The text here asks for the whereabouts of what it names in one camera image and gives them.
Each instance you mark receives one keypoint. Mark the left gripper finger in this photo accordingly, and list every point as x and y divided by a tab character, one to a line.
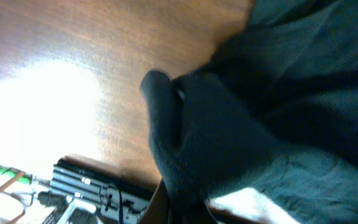
158	209

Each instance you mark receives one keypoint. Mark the dark green t-shirt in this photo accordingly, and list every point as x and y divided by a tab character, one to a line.
275	109

